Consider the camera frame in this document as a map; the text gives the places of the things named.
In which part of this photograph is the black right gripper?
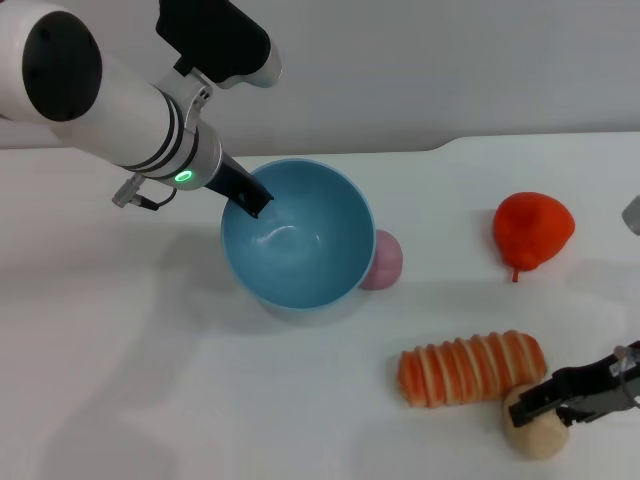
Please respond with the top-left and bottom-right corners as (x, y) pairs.
(508, 340), (640, 428)

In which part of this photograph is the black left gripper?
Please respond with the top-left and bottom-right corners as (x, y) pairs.
(203, 149), (276, 220)

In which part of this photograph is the beige egg yolk pastry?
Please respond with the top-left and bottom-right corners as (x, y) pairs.
(502, 383), (572, 462)

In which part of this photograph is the blue bowl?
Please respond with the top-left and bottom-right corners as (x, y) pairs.
(220, 158), (377, 328)

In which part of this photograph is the orange striped bread loaf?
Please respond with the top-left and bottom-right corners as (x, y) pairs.
(397, 329), (550, 410)

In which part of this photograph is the pink round fruit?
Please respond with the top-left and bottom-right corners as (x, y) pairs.
(357, 228), (405, 292)

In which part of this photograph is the red pear toy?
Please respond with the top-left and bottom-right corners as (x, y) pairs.
(493, 191), (577, 284)

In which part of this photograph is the silver plug with black cable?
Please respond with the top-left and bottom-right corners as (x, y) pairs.
(111, 175), (177, 211)

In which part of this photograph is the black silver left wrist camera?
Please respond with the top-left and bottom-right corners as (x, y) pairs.
(155, 0), (283, 114)

